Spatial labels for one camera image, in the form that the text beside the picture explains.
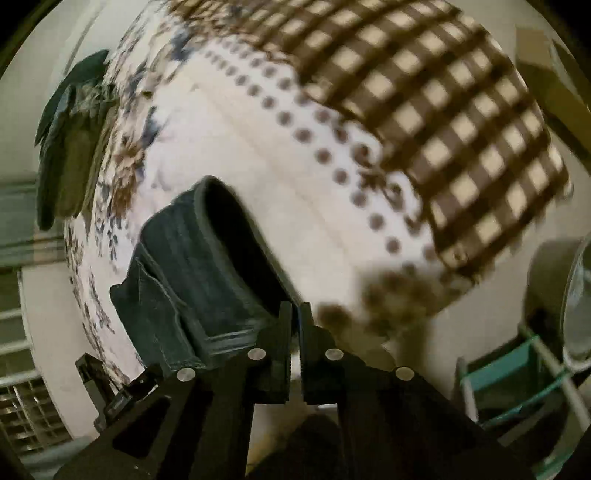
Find white floral bed blanket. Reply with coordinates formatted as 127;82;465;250
66;1;450;383

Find round white fan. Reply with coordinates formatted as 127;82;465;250
527;235;590;370

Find brown white checkered blanket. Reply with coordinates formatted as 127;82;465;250
167;1;571;279

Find dark green bundled duvet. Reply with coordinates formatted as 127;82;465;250
35;50;118;231

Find open cardboard box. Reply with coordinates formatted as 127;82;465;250
516;27;590;160

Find dark blue denim jeans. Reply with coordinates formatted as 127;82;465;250
110;176;300;374

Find grey window curtain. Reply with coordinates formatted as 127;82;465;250
0;181;65;270

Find teal metal frame stool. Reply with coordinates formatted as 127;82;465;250
457;322;591;471

